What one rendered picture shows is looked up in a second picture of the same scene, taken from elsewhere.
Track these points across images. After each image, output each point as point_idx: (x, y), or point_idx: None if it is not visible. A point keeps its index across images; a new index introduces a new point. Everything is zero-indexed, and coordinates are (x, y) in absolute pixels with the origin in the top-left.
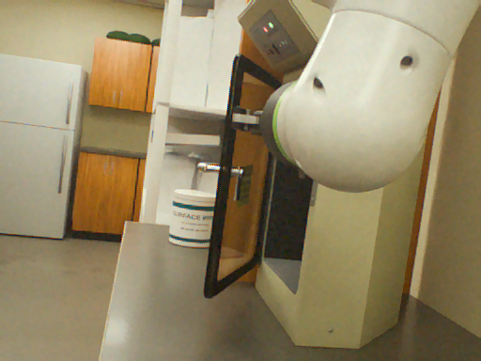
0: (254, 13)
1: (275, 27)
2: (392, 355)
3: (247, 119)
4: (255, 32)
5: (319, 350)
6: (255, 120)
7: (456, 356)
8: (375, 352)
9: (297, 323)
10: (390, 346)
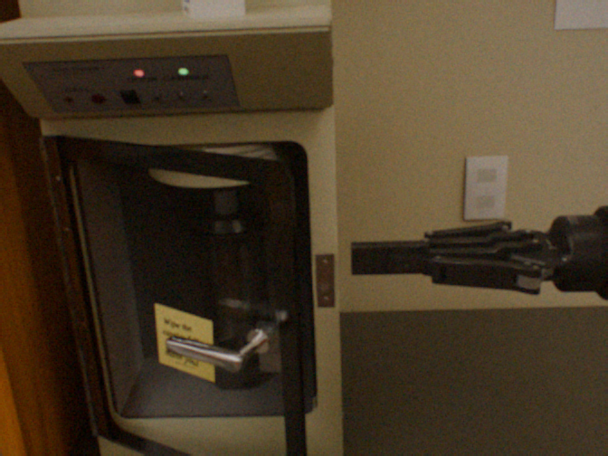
0: (122, 48)
1: (198, 75)
2: (354, 387)
3: (544, 276)
4: (61, 70)
5: (351, 440)
6: (547, 272)
7: (345, 345)
8: (346, 397)
9: (337, 437)
10: None
